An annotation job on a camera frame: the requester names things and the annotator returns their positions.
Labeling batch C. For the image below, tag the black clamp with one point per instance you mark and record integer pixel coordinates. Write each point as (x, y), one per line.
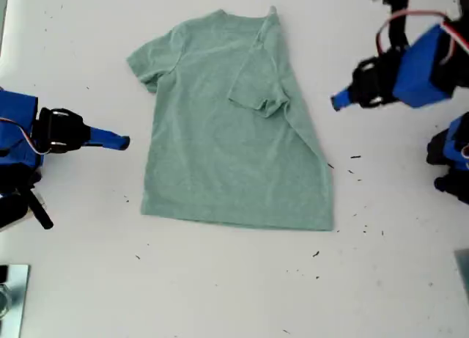
(3, 273)

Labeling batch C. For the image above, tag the green t-shirt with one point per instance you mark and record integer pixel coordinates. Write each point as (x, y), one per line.
(227, 132)

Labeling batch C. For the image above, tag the black camera stalk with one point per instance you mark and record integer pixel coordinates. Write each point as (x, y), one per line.
(397, 26)
(40, 209)

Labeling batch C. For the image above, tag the shiny steel plate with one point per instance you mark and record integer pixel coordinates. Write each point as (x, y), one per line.
(18, 305)

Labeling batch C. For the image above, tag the black camera box, white label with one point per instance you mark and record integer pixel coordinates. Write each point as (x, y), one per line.
(12, 209)

